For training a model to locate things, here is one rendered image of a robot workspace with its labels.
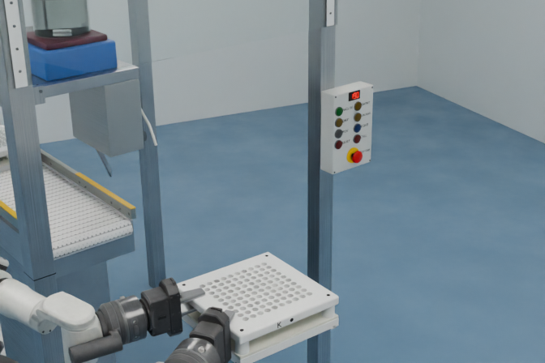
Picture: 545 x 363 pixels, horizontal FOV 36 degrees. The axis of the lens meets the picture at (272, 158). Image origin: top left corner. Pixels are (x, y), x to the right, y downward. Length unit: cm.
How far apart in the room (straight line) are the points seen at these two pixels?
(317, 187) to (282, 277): 93
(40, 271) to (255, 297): 70
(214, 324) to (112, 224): 86
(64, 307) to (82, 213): 84
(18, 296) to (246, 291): 45
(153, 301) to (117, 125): 71
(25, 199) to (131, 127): 36
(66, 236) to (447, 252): 233
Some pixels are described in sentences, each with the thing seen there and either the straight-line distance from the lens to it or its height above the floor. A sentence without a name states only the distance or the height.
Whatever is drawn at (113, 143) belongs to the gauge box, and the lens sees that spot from 226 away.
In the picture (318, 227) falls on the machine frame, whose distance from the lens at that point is 275.
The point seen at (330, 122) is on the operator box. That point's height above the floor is 110.
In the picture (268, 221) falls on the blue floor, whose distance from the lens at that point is 446.
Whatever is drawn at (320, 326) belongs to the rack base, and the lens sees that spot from 172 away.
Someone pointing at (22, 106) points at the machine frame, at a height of 134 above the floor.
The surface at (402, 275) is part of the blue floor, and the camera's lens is 399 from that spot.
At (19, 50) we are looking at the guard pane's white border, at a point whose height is 148.
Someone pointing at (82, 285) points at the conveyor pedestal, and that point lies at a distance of 254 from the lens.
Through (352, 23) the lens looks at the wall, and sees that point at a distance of 643.
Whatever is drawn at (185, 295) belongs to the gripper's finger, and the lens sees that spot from 172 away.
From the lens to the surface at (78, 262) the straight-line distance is 238.
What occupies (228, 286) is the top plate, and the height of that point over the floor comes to 106.
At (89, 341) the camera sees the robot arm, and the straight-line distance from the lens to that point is 164.
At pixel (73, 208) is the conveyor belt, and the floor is 92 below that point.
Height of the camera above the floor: 194
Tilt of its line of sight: 21 degrees down
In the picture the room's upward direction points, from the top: 1 degrees counter-clockwise
